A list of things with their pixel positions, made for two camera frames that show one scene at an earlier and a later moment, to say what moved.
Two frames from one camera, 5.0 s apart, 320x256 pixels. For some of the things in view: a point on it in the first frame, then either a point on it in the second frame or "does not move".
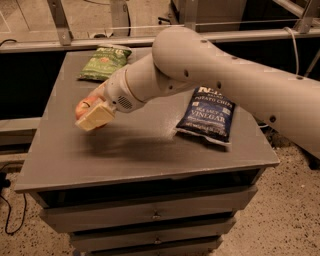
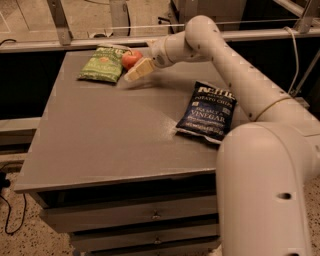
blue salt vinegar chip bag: (208, 113) does not move
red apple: (86, 105) to (130, 58)
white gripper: (117, 89) to (157, 54)
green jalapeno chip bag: (104, 62) does not move
